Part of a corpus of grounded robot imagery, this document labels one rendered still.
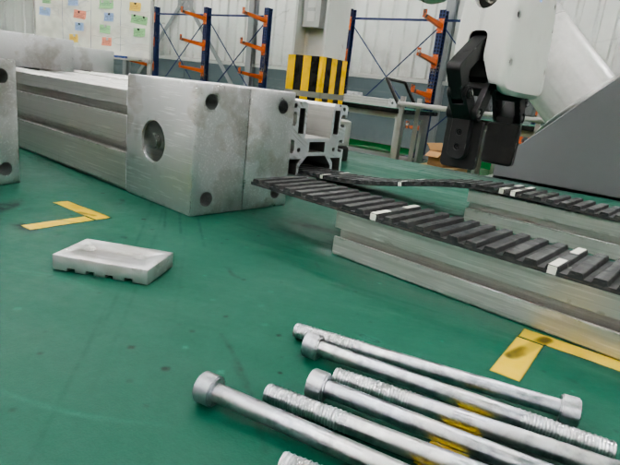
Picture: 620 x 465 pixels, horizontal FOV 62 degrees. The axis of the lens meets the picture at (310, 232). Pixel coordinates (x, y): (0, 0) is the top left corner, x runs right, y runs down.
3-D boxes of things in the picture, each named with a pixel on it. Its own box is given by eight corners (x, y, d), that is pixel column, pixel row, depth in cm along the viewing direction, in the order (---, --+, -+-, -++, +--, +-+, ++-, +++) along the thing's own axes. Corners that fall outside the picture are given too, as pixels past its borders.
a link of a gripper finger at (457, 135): (477, 85, 39) (459, 172, 41) (493, 89, 42) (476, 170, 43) (439, 82, 41) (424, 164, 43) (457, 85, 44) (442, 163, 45)
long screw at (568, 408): (576, 418, 18) (582, 393, 18) (578, 435, 17) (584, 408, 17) (300, 336, 22) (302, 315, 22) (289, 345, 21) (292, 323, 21)
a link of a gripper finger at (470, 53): (465, 24, 37) (456, 102, 40) (507, 26, 43) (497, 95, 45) (450, 24, 38) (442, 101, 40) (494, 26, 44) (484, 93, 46)
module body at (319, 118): (339, 174, 64) (348, 105, 62) (283, 179, 57) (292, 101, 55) (59, 105, 114) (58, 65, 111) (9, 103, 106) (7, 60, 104)
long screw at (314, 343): (297, 359, 19) (301, 336, 19) (308, 349, 20) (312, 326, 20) (611, 475, 15) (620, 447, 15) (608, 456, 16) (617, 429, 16)
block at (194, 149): (304, 202, 46) (315, 94, 44) (189, 217, 37) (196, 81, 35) (238, 182, 52) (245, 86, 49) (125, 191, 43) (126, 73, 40)
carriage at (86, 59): (113, 88, 98) (113, 51, 96) (54, 83, 90) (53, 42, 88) (76, 81, 108) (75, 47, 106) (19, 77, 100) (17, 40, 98)
